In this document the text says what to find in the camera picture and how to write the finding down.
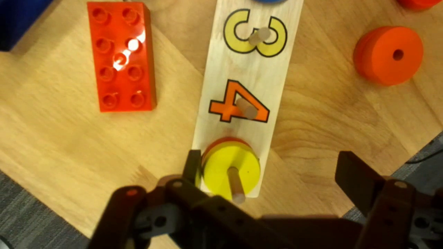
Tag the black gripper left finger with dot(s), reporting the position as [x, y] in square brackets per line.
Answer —
[193, 166]

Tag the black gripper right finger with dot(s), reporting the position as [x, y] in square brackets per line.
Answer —
[357, 180]

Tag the red duplo brick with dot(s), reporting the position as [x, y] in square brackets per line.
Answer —
[122, 53]

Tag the wooden number peg board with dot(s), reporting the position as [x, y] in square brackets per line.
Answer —
[246, 65]

